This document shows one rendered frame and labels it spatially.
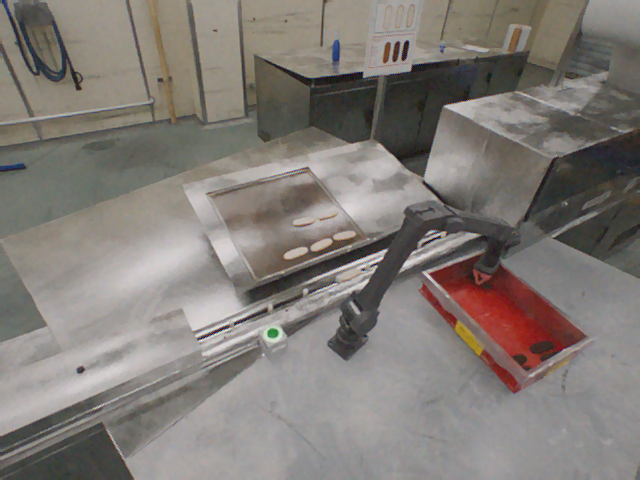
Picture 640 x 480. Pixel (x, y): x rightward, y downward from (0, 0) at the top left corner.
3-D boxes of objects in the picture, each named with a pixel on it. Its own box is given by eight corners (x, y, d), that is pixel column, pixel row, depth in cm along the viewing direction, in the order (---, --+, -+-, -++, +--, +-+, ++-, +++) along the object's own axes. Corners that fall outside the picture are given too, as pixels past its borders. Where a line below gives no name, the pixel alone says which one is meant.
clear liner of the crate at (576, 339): (514, 399, 113) (527, 381, 107) (413, 289, 145) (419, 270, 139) (584, 356, 126) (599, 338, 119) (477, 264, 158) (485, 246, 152)
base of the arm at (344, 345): (345, 361, 120) (369, 339, 127) (348, 346, 115) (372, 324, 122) (325, 344, 125) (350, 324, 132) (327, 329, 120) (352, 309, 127)
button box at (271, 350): (267, 369, 121) (266, 348, 113) (256, 350, 126) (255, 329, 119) (290, 357, 124) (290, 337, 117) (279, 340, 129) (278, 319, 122)
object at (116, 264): (182, 544, 147) (124, 461, 95) (71, 354, 207) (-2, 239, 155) (431, 303, 250) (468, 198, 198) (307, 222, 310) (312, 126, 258)
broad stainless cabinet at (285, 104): (305, 197, 338) (310, 78, 273) (255, 148, 404) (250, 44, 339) (456, 153, 422) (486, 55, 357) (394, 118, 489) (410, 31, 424)
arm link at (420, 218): (408, 191, 103) (432, 211, 96) (437, 199, 111) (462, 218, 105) (334, 312, 121) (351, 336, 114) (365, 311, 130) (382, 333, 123)
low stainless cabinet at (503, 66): (444, 128, 474) (462, 60, 423) (399, 105, 528) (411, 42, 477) (509, 112, 531) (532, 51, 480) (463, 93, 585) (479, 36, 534)
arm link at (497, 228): (416, 213, 111) (441, 234, 104) (427, 196, 108) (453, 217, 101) (490, 228, 137) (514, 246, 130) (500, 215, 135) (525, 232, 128)
